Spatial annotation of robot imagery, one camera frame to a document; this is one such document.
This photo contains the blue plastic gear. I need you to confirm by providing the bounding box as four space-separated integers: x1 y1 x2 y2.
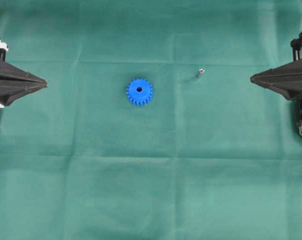
126 78 153 107

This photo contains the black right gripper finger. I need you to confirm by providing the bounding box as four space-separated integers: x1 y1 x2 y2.
251 79 302 101
250 59 302 85

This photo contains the green cloth mat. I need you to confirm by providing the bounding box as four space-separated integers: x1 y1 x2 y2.
0 0 302 240

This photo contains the small metal shaft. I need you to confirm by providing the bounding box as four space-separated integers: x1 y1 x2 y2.
196 68 205 80

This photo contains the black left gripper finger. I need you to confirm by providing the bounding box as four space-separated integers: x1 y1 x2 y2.
0 60 47 85
0 80 47 107

